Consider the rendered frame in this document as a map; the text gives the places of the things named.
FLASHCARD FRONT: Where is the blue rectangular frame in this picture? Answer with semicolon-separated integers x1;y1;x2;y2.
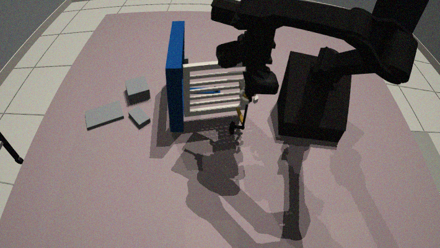
165;21;258;135

